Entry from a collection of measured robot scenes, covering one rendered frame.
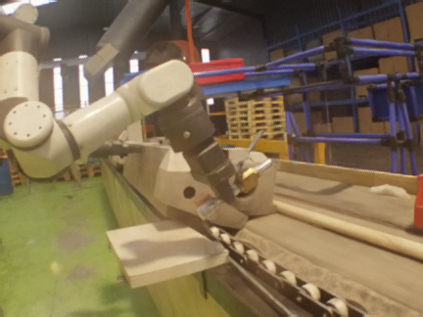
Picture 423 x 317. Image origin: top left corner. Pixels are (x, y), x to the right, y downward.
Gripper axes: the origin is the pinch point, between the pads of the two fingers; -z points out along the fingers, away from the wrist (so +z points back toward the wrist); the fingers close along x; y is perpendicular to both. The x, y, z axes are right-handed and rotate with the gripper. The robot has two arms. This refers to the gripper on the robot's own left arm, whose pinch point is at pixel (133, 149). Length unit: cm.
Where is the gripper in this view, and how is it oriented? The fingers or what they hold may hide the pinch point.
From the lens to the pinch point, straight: 124.0
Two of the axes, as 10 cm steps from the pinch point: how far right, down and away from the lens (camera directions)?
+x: 4.0, 0.7, -9.1
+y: 0.6, -10.0, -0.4
